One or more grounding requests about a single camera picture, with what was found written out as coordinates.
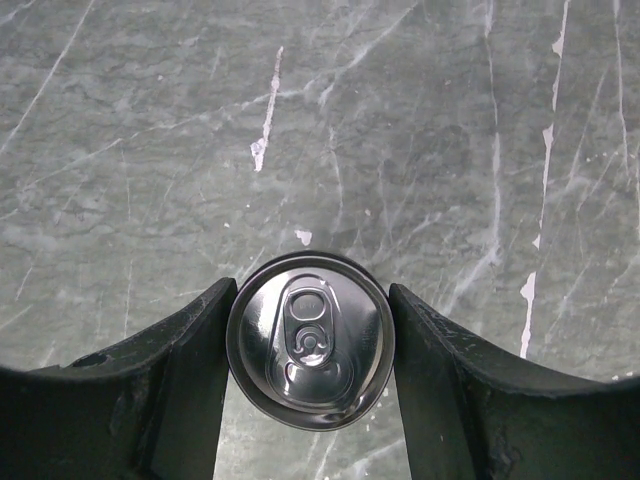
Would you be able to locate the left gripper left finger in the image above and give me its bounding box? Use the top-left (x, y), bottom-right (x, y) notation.
top-left (1, 278), bottom-right (237, 479)

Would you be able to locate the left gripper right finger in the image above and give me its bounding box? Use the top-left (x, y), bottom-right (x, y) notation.
top-left (389, 284), bottom-right (639, 479)

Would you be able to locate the black beverage can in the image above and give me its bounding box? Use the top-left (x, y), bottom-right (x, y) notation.
top-left (226, 250), bottom-right (396, 432)

